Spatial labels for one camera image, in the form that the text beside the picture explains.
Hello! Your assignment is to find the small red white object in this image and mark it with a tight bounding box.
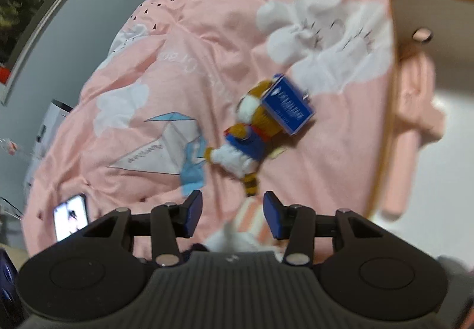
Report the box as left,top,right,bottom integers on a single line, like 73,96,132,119
0,138,19,156

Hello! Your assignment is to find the smartphone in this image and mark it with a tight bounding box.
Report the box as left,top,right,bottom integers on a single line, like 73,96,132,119
53,194,90,242

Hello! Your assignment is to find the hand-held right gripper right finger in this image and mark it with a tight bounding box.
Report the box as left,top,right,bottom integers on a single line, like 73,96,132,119
263,191,387,266

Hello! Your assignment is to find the blue card box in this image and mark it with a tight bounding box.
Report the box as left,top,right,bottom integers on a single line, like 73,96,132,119
261,73,315,136

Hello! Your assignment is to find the orange cardboard box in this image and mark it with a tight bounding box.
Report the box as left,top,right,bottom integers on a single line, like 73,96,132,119
365,0,474,266

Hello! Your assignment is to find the pink printed blanket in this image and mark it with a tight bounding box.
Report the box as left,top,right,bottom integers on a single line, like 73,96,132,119
22,0,474,263

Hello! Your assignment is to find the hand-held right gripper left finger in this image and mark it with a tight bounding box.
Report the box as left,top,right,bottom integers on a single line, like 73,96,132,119
81,190,204,267

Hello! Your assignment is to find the tiger plush toy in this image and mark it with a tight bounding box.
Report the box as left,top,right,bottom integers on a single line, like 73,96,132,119
205,79,297,198

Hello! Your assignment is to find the white appliance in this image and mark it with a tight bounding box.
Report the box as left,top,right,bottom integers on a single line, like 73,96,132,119
35,99,74,159

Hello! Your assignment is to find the white pink striped plush toy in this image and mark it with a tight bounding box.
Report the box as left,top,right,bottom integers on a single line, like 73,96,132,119
202,199,289,259

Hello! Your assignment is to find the pink plastic handheld device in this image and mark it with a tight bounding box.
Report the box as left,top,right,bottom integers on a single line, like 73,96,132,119
381,49,445,219

